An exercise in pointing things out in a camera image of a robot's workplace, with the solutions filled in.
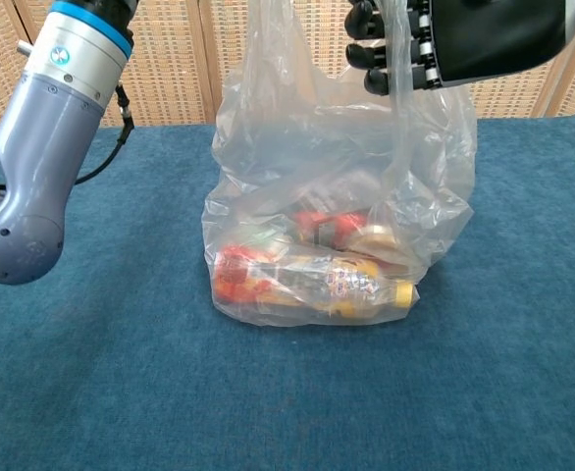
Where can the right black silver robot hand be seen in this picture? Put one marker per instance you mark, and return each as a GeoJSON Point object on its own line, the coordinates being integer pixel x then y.
{"type": "Point", "coordinates": [493, 34]}

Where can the clear plastic bag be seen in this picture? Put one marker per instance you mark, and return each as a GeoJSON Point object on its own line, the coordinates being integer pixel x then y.
{"type": "Point", "coordinates": [292, 162]}

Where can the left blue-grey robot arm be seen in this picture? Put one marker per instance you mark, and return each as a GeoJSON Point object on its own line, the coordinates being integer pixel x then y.
{"type": "Point", "coordinates": [37, 147]}

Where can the red snack package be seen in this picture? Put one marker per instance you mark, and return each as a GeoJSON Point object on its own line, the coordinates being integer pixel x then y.
{"type": "Point", "coordinates": [341, 223]}

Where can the orange-label bottle with yellow cap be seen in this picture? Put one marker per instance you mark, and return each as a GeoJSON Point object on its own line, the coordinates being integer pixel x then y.
{"type": "Point", "coordinates": [317, 284]}

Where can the woven bamboo folding screen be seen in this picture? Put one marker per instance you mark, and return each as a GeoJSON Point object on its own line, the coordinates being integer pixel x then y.
{"type": "Point", "coordinates": [179, 73]}

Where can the blue table mat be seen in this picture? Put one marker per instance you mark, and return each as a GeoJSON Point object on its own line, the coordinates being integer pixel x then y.
{"type": "Point", "coordinates": [120, 368]}

